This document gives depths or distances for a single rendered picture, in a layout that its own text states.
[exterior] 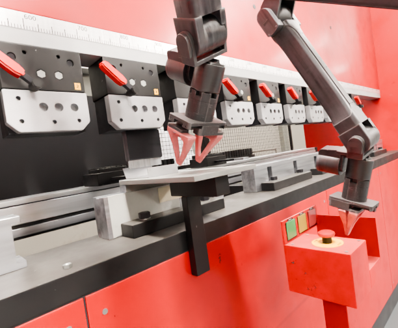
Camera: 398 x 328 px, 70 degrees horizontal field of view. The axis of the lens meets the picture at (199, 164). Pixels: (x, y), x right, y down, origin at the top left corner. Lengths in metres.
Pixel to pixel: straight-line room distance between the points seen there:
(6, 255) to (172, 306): 0.32
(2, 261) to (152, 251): 0.26
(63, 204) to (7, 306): 0.44
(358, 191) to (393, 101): 1.87
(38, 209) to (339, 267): 0.77
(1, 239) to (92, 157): 0.68
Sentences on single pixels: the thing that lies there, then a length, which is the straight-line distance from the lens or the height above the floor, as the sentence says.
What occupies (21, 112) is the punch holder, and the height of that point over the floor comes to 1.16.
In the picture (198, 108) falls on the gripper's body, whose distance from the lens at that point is 0.54.
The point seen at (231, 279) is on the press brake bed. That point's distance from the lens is 0.77.
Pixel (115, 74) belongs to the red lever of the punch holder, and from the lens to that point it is 0.67.
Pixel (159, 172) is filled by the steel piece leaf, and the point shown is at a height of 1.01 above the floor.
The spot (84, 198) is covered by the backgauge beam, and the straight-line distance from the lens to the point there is 0.93.
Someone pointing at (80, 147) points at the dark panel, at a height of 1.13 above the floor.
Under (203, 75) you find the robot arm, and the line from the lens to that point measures 0.53.
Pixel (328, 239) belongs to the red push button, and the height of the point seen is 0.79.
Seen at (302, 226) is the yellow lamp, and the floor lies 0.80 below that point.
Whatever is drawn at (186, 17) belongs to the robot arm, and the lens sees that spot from 0.50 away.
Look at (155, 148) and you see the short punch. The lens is 0.77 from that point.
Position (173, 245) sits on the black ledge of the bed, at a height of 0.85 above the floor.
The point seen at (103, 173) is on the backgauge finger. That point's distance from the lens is 0.90.
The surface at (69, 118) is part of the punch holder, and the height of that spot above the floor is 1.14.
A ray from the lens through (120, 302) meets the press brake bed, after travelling 0.58.
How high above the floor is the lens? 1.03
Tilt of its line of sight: 2 degrees down
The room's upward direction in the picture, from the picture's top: 8 degrees counter-clockwise
